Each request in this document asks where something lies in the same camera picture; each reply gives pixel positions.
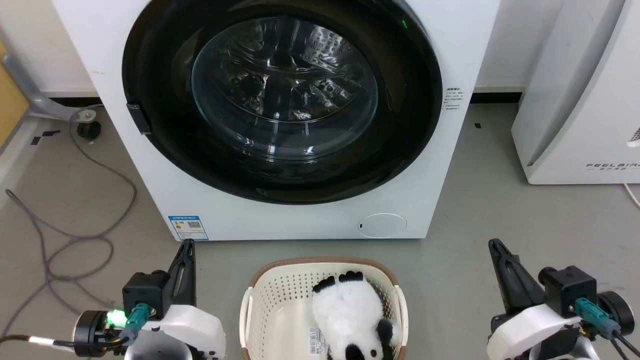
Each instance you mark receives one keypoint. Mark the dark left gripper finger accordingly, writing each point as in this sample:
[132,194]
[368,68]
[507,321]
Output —
[189,275]
[176,282]

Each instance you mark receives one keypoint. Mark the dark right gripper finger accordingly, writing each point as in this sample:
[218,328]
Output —
[502,280]
[527,290]

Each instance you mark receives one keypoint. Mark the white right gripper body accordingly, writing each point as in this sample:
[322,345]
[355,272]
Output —
[530,330]

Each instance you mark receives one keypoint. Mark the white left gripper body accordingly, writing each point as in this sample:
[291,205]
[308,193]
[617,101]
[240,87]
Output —
[195,327]

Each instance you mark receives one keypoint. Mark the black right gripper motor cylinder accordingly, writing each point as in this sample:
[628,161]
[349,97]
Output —
[617,310]

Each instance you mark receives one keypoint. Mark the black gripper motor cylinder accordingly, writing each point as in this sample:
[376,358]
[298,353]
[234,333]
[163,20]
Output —
[89,327]
[617,310]

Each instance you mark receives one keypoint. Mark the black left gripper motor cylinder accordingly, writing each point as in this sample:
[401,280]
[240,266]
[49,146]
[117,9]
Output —
[89,327]

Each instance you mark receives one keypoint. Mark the black round washer door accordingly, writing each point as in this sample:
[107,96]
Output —
[400,130]

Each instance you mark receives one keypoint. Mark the white front-load washing machine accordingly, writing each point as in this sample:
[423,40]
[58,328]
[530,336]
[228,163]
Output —
[450,45]

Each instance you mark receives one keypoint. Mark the cream laundry basket brown rim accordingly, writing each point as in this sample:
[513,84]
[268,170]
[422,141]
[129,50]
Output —
[280,310]

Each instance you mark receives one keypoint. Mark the panda plush toy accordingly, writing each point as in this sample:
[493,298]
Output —
[350,315]

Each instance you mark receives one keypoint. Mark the black caster wheel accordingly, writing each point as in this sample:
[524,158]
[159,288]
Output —
[89,130]

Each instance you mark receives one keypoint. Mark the white air purifier appliance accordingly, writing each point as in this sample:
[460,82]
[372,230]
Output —
[575,100]

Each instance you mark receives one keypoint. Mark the grey metal stand leg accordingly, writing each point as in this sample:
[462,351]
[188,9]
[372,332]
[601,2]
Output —
[35,95]

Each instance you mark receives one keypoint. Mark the yellow wooden board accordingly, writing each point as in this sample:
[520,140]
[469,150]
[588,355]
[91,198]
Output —
[9,100]

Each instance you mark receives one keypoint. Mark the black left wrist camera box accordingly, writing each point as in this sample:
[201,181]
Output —
[146,294]

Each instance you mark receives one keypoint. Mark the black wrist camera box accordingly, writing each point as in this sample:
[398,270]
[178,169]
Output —
[570,291]
[146,294]

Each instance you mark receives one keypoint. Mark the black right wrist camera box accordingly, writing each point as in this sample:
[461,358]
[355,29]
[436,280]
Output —
[570,291]

